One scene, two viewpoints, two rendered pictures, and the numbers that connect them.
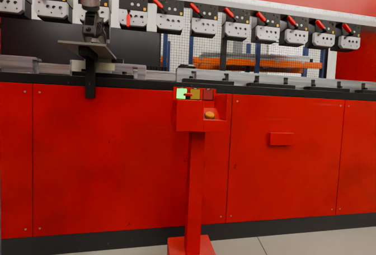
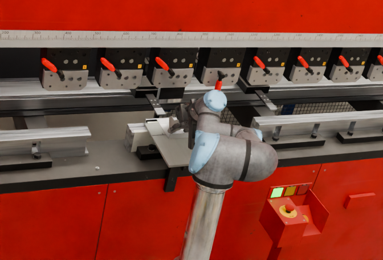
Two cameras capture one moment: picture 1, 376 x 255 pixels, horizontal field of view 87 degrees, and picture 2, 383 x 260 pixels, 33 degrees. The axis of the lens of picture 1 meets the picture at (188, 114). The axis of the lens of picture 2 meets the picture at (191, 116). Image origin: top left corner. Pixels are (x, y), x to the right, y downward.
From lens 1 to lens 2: 2.16 m
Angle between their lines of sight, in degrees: 34
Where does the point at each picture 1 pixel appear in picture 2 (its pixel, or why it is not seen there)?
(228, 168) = not seen: hidden behind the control
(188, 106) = (293, 228)
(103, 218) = not seen: outside the picture
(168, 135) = (240, 212)
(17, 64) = (69, 145)
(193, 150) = (282, 252)
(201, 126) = (299, 240)
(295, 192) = (357, 245)
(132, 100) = not seen: hidden behind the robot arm
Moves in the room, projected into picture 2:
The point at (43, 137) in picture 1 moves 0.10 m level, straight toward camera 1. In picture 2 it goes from (111, 231) to (128, 246)
